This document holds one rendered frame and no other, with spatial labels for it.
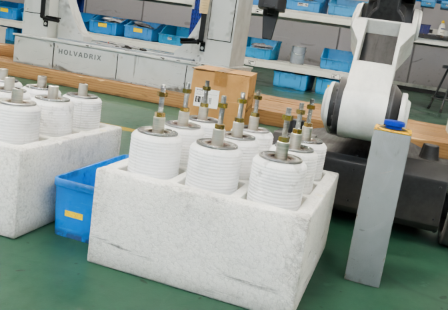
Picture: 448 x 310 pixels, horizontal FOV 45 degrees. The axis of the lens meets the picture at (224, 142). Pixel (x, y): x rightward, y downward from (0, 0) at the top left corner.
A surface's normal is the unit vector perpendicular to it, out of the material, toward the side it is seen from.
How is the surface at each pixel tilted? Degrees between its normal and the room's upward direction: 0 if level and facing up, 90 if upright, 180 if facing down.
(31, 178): 90
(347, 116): 102
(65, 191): 92
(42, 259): 0
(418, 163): 45
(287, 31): 90
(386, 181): 90
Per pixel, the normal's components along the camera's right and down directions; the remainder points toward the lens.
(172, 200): -0.32, 0.14
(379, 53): -0.15, -0.51
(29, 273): 0.15, -0.97
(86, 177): 0.94, 0.16
